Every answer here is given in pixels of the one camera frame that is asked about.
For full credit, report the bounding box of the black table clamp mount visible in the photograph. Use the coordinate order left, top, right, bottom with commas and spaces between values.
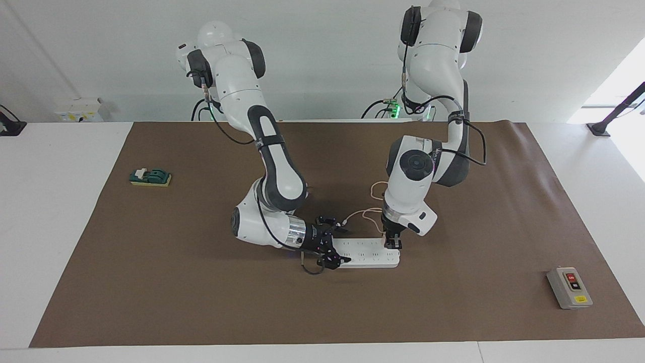
0, 105, 27, 137

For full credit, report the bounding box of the brown paper table mat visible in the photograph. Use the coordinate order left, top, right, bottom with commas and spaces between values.
29, 121, 645, 348

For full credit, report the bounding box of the black cable along right arm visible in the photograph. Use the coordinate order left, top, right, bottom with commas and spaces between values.
186, 71, 326, 275

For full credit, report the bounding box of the black base cable left arm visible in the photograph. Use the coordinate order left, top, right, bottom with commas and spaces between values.
361, 86, 404, 119

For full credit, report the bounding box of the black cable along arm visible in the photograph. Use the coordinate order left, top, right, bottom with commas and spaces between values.
402, 48, 487, 167
186, 71, 326, 275

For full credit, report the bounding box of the grey push-button switch box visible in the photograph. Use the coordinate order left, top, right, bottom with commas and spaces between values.
546, 267, 594, 310

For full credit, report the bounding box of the pink USB cable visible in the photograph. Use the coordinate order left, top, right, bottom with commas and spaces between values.
341, 181, 390, 236

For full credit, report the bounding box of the black base cable arm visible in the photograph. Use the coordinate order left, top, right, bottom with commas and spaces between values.
190, 98, 212, 122
361, 86, 404, 119

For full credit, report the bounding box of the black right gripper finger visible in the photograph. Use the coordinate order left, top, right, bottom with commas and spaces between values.
316, 216, 353, 235
317, 250, 352, 270

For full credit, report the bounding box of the white wall outlet box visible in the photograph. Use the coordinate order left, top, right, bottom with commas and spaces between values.
54, 97, 104, 123

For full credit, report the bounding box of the black slanted stand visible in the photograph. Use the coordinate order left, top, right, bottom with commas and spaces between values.
586, 82, 645, 137

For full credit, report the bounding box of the white power strip with cord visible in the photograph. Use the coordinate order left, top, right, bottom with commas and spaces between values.
304, 183, 401, 269

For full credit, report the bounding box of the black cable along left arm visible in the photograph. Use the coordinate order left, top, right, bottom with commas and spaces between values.
402, 48, 487, 167

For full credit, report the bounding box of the black base cable right arm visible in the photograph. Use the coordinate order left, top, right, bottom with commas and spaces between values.
190, 98, 212, 122

